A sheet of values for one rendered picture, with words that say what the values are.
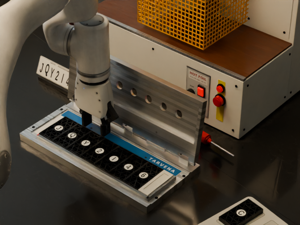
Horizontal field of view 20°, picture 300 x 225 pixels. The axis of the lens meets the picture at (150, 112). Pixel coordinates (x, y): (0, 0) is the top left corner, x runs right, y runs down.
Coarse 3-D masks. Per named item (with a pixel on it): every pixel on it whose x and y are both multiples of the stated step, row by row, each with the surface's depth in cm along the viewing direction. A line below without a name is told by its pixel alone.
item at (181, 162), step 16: (32, 128) 223; (112, 128) 223; (128, 128) 221; (32, 144) 219; (48, 144) 217; (144, 144) 218; (64, 160) 213; (176, 160) 213; (96, 176) 207; (176, 176) 208; (192, 176) 210; (112, 192) 205; (128, 192) 202; (160, 192) 203; (144, 208) 199
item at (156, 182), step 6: (162, 174) 206; (168, 174) 206; (150, 180) 204; (156, 180) 205; (162, 180) 204; (144, 186) 203; (150, 186) 203; (156, 186) 203; (144, 192) 201; (150, 192) 201
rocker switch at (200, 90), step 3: (198, 84) 222; (198, 87) 221; (201, 87) 221; (204, 87) 220; (198, 90) 221; (201, 90) 221; (204, 90) 221; (198, 93) 222; (201, 93) 221; (204, 93) 221; (201, 96) 222; (204, 96) 222
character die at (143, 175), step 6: (150, 162) 210; (144, 168) 209; (150, 168) 209; (156, 168) 208; (132, 174) 206; (138, 174) 206; (144, 174) 206; (150, 174) 206; (156, 174) 207; (126, 180) 205; (132, 180) 205; (138, 180) 204; (144, 180) 205; (132, 186) 203; (138, 186) 203
